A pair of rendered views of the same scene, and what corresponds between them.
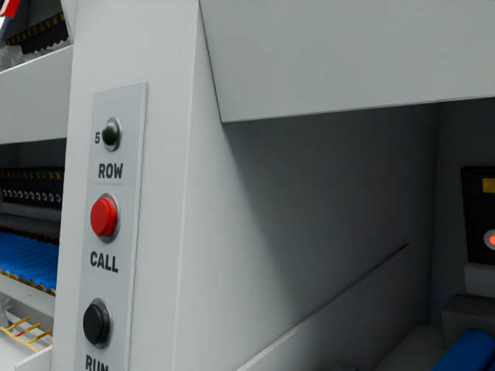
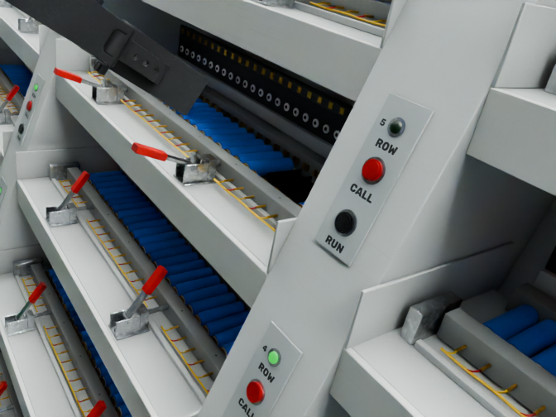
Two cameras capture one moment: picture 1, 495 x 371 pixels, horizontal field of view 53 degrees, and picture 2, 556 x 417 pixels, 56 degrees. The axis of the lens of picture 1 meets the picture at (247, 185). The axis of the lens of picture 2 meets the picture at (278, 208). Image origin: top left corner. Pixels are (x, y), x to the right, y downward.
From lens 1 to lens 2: 20 cm
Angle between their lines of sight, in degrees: 15
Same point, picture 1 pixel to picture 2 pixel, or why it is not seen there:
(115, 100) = (406, 108)
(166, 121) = (438, 141)
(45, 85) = (340, 54)
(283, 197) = (470, 198)
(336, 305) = (462, 262)
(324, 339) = (448, 277)
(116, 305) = (361, 218)
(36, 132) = (313, 74)
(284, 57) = (523, 147)
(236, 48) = (498, 127)
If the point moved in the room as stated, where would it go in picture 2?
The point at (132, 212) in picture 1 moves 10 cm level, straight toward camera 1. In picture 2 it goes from (394, 177) to (460, 226)
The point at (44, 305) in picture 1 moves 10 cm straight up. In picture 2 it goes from (251, 177) to (292, 88)
